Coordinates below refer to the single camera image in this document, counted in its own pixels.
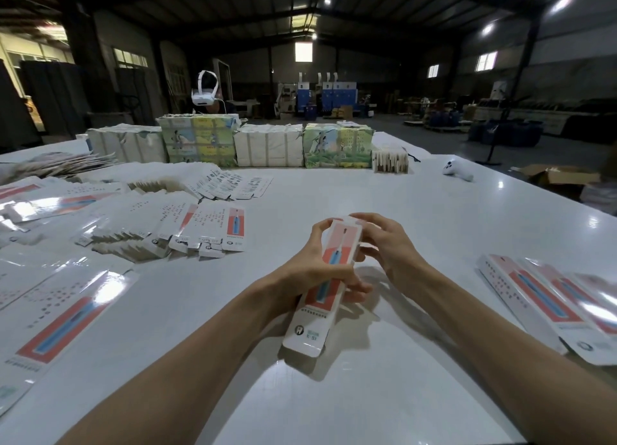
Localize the person's left hand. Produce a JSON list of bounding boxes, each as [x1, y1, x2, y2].
[[260, 218, 373, 318]]

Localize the white headset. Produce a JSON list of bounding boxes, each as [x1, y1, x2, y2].
[[191, 69, 221, 106]]

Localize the dark grey cabinet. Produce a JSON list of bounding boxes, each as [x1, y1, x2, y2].
[[21, 62, 90, 137]]

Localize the person's right hand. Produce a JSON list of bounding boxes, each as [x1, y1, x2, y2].
[[349, 212, 442, 303]]

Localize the blue bins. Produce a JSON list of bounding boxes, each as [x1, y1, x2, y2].
[[467, 120, 544, 147]]

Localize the grey crate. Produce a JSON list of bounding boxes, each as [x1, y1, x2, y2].
[[85, 112, 134, 129]]

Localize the row of white cartons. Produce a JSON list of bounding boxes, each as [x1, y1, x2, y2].
[[234, 123, 306, 168], [87, 123, 168, 164]]

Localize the open cardboard box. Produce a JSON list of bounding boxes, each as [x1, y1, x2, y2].
[[519, 164, 601, 198]]

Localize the black floor stand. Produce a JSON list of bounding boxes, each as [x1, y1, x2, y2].
[[477, 35, 539, 166]]

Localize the green printed carton bundle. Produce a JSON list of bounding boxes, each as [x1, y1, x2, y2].
[[303, 122, 374, 169]]

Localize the white plastic bags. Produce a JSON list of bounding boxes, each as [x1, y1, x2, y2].
[[581, 181, 617, 214]]

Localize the pile of grey flat sheets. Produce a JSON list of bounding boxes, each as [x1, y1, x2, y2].
[[0, 150, 117, 183]]

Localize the toothbrush carton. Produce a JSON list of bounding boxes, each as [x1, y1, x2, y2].
[[282, 218, 366, 358]]

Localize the person's right forearm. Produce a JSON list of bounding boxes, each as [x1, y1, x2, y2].
[[415, 271, 617, 445]]

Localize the small white object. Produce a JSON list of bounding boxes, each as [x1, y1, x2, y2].
[[442, 156, 476, 183]]

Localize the small beige card stack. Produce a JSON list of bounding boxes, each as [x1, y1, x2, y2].
[[372, 149, 411, 175]]

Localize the blue machine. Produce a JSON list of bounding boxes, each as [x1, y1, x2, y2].
[[296, 73, 358, 116]]

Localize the person's left forearm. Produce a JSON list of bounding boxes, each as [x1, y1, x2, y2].
[[58, 287, 292, 445]]

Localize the pile of carton blanks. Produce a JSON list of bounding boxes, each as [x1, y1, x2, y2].
[[0, 162, 273, 418]]

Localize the green yellow carton bundle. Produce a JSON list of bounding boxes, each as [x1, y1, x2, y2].
[[157, 113, 240, 167]]

